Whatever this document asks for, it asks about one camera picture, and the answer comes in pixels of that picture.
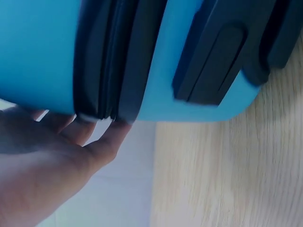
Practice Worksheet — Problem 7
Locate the person's left hand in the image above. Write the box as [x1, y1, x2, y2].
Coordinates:
[0, 105, 133, 227]

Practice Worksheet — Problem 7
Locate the blue hard-shell suitcase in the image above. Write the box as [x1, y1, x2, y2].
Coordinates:
[0, 0, 303, 123]

